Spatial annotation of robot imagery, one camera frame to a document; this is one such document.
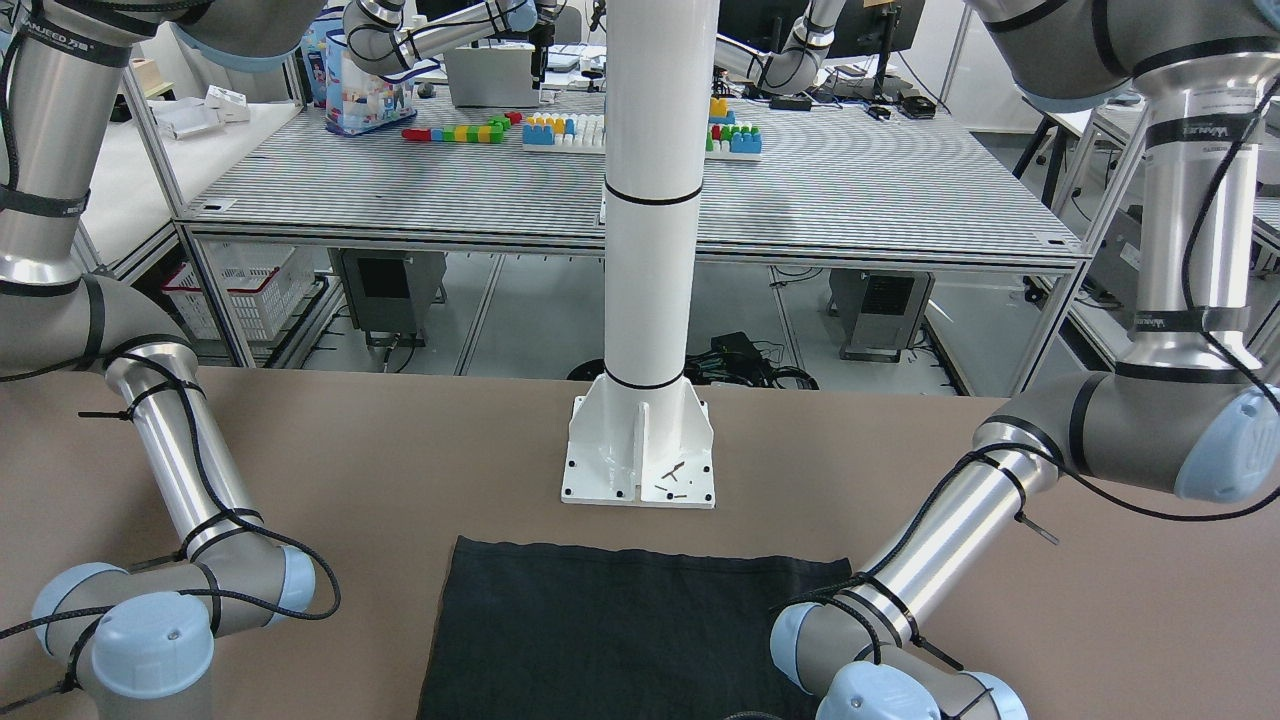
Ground black t-shirt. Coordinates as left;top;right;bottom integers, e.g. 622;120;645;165
417;537;851;719

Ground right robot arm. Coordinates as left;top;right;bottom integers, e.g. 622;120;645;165
3;1;340;719

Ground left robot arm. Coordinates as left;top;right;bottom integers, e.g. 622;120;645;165
771;1;1277;719

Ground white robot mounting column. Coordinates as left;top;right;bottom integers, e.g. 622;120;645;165
561;1;719;509

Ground toy building blocks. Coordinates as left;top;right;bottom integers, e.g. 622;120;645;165
401;97;764;161

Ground striped background work table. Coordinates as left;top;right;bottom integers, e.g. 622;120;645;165
180;100;1091;395

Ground white plastic basket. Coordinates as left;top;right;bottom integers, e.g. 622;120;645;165
161;243;314;342

